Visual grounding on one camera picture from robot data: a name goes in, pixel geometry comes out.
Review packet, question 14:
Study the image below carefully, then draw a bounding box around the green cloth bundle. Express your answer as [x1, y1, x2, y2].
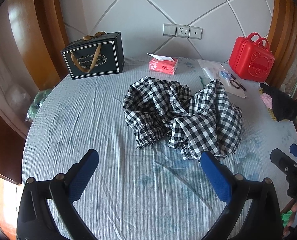
[25, 88, 53, 122]

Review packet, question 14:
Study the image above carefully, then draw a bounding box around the dark green gift bag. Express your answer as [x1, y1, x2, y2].
[61, 31, 125, 80]

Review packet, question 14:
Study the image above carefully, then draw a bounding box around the red plastic mini suitcase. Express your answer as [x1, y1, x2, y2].
[229, 33, 275, 82]

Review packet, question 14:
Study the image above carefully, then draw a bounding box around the clear plastic document bag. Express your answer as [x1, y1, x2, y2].
[197, 60, 246, 98]

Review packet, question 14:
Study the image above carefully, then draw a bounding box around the white wall socket panel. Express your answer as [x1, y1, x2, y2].
[163, 23, 203, 40]

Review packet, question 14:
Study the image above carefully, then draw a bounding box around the white curtain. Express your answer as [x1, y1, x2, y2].
[0, 22, 39, 140]

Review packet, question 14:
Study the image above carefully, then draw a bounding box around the black white checkered garment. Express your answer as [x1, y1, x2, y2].
[123, 77, 242, 160]

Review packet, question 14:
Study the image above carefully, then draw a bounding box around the pink small item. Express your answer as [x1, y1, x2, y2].
[260, 93, 273, 109]

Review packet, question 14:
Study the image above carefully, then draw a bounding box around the black hair tie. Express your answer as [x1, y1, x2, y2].
[229, 78, 247, 92]

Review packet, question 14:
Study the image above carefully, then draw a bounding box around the red tissue pack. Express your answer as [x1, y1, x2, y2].
[148, 54, 178, 75]

